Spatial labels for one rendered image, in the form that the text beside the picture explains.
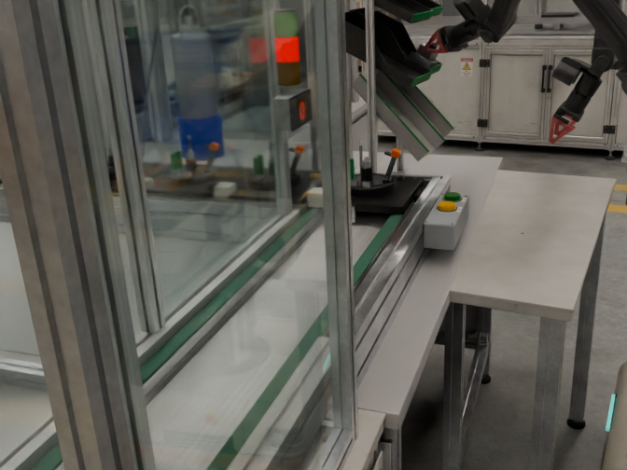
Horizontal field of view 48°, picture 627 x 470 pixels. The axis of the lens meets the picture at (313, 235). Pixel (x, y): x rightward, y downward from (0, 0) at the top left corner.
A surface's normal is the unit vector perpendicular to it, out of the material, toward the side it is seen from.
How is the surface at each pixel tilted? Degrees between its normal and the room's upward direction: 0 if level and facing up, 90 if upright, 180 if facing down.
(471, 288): 0
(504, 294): 0
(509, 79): 90
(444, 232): 90
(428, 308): 0
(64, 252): 90
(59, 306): 90
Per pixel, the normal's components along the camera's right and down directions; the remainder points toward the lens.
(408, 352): -0.05, -0.93
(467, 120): -0.44, 0.35
